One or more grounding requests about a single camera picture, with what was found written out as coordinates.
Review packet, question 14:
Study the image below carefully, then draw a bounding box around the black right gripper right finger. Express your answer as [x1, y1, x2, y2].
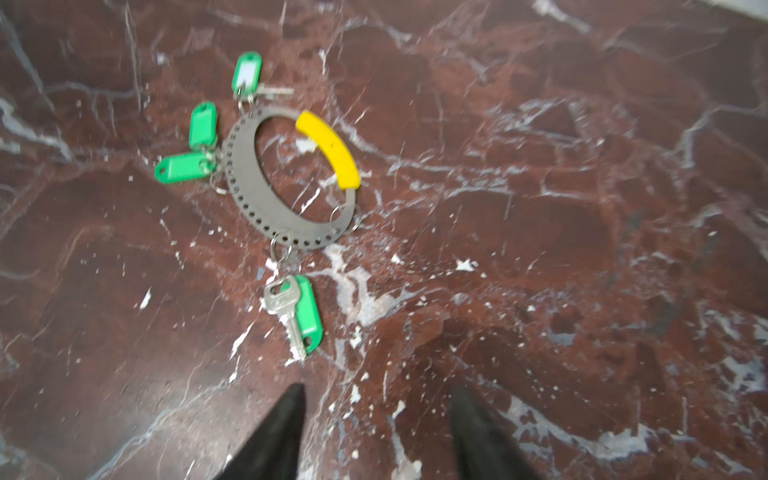
[449, 386, 540, 479]

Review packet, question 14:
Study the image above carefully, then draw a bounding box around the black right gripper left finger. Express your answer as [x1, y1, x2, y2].
[216, 383, 306, 480]

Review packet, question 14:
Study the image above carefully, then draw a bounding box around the metal keyring with green tags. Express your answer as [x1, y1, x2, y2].
[153, 50, 364, 362]

